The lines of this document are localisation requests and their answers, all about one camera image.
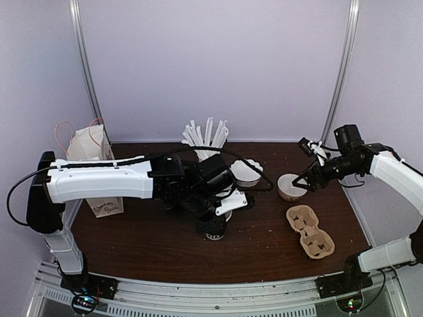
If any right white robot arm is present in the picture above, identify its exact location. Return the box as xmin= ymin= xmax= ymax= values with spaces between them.
xmin=292 ymin=124 xmax=422 ymax=292

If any cardboard cup carrier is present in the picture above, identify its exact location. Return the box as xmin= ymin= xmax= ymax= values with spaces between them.
xmin=286 ymin=205 xmax=335 ymax=260

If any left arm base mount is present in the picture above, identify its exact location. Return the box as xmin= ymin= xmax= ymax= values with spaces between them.
xmin=58 ymin=269 xmax=118 ymax=300

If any right aluminium post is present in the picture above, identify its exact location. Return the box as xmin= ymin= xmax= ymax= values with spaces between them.
xmin=321 ymin=0 xmax=360 ymax=144

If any aluminium front rail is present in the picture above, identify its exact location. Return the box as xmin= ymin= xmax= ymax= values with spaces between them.
xmin=26 ymin=257 xmax=407 ymax=317

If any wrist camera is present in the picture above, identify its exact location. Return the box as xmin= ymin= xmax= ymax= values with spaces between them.
xmin=215 ymin=190 xmax=255 ymax=216
xmin=298 ymin=137 xmax=328 ymax=166

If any white cup of straws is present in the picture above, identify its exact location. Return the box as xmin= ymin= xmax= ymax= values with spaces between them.
xmin=181 ymin=117 xmax=229 ymax=162

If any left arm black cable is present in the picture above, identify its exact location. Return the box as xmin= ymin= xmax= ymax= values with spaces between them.
xmin=5 ymin=147 xmax=276 ymax=227

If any white paper bag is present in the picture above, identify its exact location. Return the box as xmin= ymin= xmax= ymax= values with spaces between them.
xmin=54 ymin=118 xmax=124 ymax=218

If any aluminium post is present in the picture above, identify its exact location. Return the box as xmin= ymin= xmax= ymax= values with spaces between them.
xmin=321 ymin=0 xmax=360 ymax=144
xmin=69 ymin=0 xmax=106 ymax=133

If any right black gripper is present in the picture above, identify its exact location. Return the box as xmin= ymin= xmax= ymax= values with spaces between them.
xmin=293 ymin=154 xmax=362 ymax=192

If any left aluminium post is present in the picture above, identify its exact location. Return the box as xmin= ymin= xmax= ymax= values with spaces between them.
xmin=69 ymin=0 xmax=106 ymax=133

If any white scalloped bowl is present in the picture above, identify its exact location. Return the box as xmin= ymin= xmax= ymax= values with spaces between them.
xmin=230 ymin=160 xmax=262 ymax=188

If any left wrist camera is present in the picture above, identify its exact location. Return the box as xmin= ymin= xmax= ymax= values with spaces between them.
xmin=215 ymin=190 xmax=255 ymax=216

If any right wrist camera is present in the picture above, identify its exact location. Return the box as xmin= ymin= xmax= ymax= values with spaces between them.
xmin=298 ymin=137 xmax=328 ymax=166

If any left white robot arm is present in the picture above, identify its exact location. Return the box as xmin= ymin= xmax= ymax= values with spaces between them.
xmin=26 ymin=152 xmax=245 ymax=293

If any white round bowl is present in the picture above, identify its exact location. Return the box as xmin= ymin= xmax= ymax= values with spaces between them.
xmin=277 ymin=174 xmax=307 ymax=202

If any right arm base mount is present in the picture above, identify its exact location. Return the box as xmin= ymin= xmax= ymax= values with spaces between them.
xmin=315 ymin=273 xmax=373 ymax=299

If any stack of paper cups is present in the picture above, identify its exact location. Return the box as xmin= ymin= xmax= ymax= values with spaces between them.
xmin=200 ymin=211 xmax=232 ymax=241

